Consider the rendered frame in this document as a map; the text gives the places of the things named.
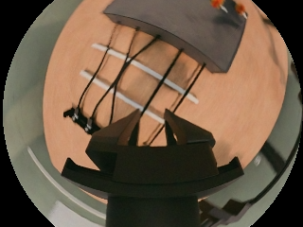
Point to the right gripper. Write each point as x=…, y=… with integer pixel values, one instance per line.
x=264, y=18

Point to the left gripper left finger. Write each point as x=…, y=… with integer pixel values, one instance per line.
x=119, y=131

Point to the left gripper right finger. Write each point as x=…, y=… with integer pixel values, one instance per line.
x=185, y=132

